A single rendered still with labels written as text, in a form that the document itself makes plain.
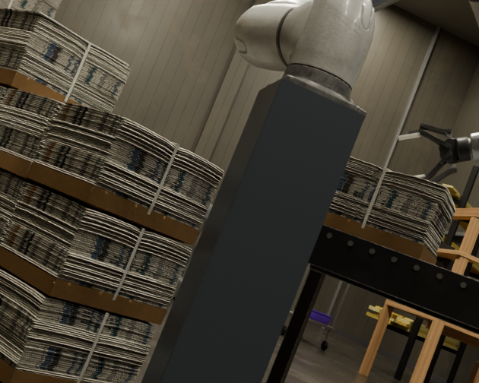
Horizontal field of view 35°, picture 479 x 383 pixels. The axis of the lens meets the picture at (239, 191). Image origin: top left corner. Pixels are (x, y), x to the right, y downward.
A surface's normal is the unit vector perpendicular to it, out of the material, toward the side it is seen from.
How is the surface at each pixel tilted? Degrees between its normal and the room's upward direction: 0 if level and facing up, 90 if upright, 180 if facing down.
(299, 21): 87
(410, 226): 90
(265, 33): 109
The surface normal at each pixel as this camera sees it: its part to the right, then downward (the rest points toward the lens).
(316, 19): -0.63, -0.34
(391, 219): -0.36, -0.22
